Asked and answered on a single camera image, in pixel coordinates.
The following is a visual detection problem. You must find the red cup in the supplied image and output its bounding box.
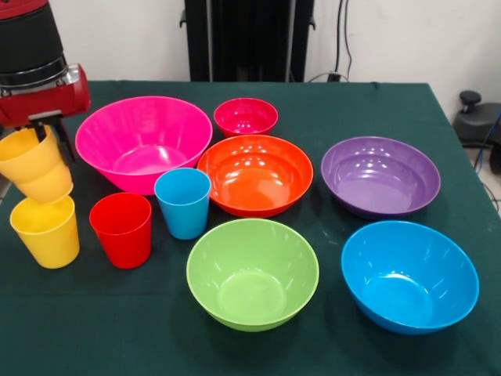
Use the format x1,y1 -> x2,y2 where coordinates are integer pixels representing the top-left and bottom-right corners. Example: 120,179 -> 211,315
88,192 -> 153,269

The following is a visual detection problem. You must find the purple bowl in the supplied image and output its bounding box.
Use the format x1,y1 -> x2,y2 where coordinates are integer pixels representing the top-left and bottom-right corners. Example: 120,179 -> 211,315
320,136 -> 442,220

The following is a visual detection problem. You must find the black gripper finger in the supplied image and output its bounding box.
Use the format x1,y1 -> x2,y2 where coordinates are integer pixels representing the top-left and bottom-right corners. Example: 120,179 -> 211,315
53,114 -> 78,165
30,116 -> 51,144

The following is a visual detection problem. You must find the orange bowl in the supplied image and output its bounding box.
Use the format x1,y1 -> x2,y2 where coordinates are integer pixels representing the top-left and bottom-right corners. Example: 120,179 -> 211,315
196,134 -> 315,219

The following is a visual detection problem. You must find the large magenta bowl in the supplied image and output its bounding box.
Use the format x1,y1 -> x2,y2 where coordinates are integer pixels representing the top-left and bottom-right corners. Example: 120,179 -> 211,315
74,95 -> 214,197

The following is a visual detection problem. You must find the black wall cable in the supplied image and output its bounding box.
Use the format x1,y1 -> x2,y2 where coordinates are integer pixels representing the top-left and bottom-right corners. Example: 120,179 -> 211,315
335,0 -> 353,81

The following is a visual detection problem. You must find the yellow cup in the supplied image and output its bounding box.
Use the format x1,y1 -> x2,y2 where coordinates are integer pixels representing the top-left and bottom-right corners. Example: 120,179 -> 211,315
0,125 -> 66,185
14,162 -> 75,205
9,194 -> 81,270

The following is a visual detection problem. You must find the black chair base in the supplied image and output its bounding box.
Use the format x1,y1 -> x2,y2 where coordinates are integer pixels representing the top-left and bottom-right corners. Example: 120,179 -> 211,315
452,90 -> 501,148

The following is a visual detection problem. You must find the dark green table cloth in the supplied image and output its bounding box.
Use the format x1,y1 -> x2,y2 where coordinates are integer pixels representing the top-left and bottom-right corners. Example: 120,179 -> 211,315
0,80 -> 501,376

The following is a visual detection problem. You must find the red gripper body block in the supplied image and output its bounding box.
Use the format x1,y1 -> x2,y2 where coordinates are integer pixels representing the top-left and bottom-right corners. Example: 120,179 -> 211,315
0,63 -> 92,128

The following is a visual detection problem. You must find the green bowl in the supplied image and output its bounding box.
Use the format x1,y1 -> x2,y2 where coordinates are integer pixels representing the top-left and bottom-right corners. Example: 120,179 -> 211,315
186,218 -> 320,333

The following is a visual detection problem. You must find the blue bowl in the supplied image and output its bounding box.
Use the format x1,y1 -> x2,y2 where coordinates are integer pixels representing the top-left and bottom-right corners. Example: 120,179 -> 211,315
341,220 -> 481,336

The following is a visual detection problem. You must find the small pink bowl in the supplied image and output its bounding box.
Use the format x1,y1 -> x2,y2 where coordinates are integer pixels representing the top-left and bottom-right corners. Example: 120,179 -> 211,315
213,97 -> 279,139

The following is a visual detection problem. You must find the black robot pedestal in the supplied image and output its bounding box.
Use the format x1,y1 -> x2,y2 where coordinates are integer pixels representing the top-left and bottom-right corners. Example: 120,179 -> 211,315
179,0 -> 316,83

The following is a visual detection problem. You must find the blue cup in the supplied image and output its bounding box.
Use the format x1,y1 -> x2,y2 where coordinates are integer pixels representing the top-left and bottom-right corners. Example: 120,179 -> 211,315
153,167 -> 212,240

